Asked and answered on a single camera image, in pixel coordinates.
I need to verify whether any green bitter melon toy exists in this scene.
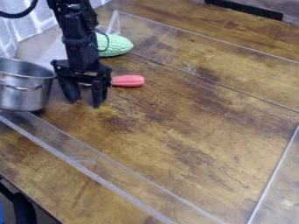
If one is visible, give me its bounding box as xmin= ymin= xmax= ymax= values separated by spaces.
xmin=97 ymin=33 xmax=135 ymax=58

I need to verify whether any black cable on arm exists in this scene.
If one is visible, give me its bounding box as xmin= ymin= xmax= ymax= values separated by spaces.
xmin=0 ymin=0 xmax=41 ymax=19

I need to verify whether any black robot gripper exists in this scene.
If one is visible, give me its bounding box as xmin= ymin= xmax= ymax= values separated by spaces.
xmin=51 ymin=59 xmax=113 ymax=109

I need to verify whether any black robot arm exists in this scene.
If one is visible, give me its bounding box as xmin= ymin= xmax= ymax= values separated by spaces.
xmin=47 ymin=0 xmax=113 ymax=109

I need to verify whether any stainless steel pot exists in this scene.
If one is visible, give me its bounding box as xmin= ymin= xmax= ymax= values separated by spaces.
xmin=0 ymin=57 xmax=57 ymax=112

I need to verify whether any clear acrylic barrier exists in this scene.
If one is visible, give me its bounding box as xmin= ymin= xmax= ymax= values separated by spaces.
xmin=0 ymin=10 xmax=299 ymax=224

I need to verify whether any black table leg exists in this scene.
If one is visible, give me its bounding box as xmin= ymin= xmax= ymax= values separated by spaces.
xmin=0 ymin=183 xmax=38 ymax=224

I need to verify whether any pink handled metal spoon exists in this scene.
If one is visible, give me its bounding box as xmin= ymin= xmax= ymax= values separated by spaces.
xmin=113 ymin=74 xmax=146 ymax=88

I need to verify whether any black bar at back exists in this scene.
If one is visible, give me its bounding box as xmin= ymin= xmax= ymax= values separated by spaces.
xmin=205 ymin=0 xmax=285 ymax=21

